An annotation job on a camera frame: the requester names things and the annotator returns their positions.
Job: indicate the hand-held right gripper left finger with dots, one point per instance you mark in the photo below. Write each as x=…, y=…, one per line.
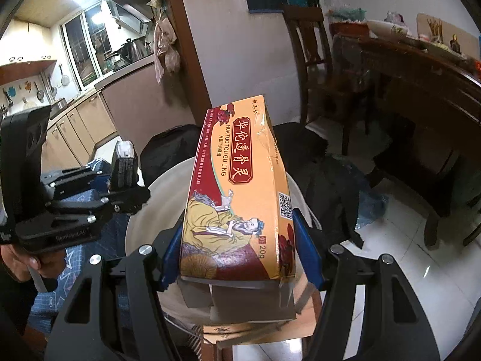
x=171, y=255

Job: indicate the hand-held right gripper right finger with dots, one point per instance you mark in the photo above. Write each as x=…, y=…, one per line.
x=306, y=248

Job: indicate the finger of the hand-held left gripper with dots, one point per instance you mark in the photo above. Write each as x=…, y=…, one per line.
x=75, y=180
x=124, y=197

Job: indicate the white round bin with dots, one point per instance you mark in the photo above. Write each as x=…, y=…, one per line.
x=150, y=214

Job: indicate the red yellow figure-print box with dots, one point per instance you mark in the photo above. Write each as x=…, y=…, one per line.
x=233, y=195

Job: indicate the person's left forearm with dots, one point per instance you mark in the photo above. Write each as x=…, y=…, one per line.
x=15, y=304

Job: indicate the person's left hand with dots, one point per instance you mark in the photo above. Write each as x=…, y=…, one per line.
x=18, y=263

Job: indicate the silver cooking pot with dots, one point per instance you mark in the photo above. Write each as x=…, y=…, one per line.
x=59, y=103

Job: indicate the blue grid star tablecloth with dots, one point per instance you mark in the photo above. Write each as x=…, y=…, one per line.
x=86, y=244

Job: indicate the blue plastic bag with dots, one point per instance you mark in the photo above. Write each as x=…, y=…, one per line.
x=370, y=199

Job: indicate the beige peninsula counter cabinet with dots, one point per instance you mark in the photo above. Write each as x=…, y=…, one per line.
x=127, y=116

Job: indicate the brown cardboard piece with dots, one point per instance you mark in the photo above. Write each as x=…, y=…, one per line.
x=244, y=334

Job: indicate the kitchen window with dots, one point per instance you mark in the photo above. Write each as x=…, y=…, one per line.
x=88, y=45

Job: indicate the pink hanging towel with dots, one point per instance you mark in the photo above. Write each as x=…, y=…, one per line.
x=158, y=69

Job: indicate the steel kettle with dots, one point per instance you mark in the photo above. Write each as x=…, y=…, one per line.
x=132, y=50

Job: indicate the hanging plastic bag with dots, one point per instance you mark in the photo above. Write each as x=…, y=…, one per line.
x=171, y=50

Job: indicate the dark wooden chair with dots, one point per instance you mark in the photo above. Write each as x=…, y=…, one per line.
x=304, y=67

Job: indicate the dark wooden dining table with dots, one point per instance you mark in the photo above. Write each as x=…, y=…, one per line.
x=413, y=82

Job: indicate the red basin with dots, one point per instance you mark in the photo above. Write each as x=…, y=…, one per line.
x=347, y=29

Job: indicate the white bowl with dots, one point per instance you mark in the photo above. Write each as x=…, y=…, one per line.
x=387, y=29

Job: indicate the green plastic bag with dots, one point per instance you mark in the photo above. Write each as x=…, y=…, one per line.
x=345, y=13

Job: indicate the small dark bottle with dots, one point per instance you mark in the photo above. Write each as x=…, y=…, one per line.
x=455, y=44

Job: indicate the beige cutting board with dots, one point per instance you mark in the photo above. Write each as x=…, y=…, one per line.
x=443, y=32

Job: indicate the beige wall-side kitchen cabinets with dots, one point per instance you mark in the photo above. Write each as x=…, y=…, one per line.
x=71, y=128

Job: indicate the brown wooden wall shelf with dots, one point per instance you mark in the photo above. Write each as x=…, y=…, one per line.
x=26, y=68

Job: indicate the brown wooden door frame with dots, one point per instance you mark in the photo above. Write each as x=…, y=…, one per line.
x=188, y=45

